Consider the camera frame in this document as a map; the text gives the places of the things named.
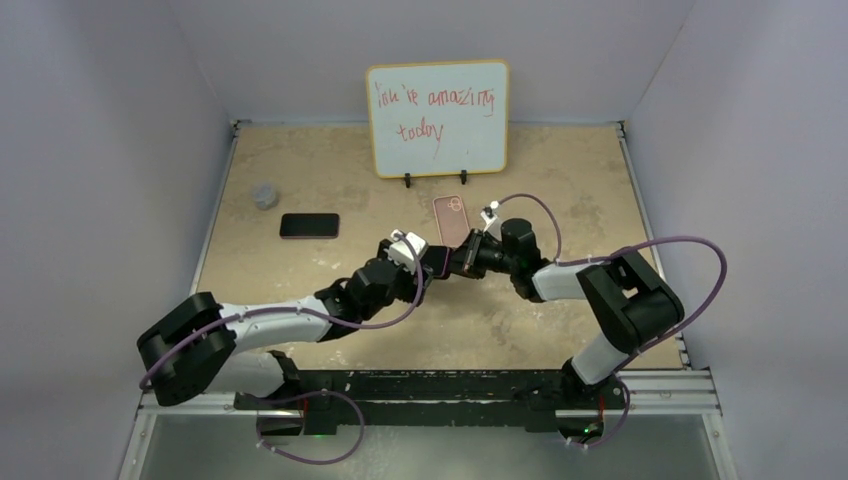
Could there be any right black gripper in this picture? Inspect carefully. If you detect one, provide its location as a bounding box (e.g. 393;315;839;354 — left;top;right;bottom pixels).
436;228;518;280

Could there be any bare phone with purple edge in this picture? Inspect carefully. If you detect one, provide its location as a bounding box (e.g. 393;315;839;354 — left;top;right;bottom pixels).
279;213;340;239

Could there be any black phone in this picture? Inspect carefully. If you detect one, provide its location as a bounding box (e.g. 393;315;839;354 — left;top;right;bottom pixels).
421;245;453;280

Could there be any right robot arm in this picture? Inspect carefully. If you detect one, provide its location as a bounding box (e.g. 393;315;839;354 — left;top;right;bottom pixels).
448;218;684;407

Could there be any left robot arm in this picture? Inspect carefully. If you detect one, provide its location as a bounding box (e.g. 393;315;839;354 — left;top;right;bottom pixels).
136;231;432;406

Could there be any black whiteboard stand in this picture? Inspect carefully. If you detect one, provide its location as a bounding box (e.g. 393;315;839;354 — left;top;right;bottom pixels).
402;169;469;189

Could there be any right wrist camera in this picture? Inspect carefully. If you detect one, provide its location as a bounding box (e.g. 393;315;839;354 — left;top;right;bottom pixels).
480;201;502;240

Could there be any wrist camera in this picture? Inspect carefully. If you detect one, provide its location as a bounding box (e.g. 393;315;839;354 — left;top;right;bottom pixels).
480;201;502;240
388;229;429;273

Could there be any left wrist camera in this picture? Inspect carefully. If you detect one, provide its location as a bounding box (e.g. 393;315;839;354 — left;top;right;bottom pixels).
388;229;429;273

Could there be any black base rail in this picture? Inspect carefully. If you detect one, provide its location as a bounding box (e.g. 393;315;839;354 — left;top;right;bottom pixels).
234;369;629;440

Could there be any white board with yellow frame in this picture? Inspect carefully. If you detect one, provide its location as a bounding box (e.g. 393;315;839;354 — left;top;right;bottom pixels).
365;59;510;179

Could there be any aluminium frame rail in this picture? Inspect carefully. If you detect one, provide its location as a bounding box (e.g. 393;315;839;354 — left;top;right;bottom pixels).
120;370;735;479

